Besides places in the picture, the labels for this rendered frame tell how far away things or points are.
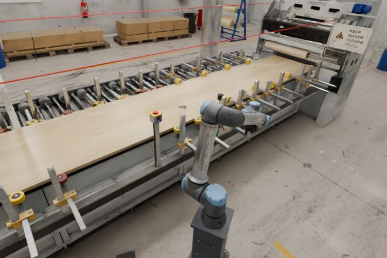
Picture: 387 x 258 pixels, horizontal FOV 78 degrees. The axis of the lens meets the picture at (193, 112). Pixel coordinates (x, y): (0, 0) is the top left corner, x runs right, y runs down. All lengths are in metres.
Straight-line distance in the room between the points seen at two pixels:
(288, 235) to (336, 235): 0.47
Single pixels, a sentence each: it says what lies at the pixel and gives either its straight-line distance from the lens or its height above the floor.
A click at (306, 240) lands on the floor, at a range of 2.78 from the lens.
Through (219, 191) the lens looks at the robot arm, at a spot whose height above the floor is 0.87.
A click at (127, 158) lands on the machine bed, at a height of 0.73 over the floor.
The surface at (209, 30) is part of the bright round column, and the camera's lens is 6.13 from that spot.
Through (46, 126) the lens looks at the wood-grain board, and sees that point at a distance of 2.50.
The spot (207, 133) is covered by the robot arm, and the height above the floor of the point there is 1.25.
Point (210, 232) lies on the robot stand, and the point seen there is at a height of 0.60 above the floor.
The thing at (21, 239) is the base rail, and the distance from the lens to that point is 1.95.
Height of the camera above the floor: 2.15
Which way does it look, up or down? 31 degrees down
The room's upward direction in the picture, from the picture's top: 3 degrees clockwise
